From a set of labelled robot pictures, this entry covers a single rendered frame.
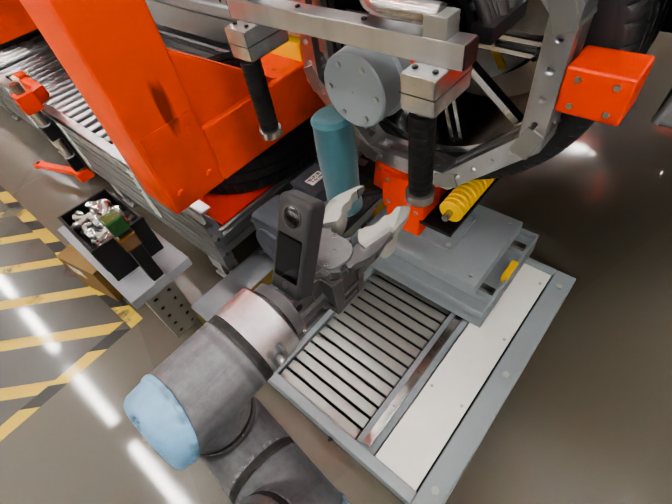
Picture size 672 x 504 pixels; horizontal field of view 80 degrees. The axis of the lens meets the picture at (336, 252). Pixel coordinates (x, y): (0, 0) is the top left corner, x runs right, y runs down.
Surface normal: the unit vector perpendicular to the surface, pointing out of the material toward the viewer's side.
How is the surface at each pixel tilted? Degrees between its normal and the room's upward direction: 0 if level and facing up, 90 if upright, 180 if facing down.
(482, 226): 0
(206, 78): 90
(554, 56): 90
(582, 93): 90
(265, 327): 37
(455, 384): 0
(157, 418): 23
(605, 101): 90
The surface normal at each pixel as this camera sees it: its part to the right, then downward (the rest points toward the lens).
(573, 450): -0.13, -0.63
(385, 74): 0.55, 0.01
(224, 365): 0.30, -0.30
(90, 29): 0.76, 0.43
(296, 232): -0.64, 0.25
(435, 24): -0.65, 0.64
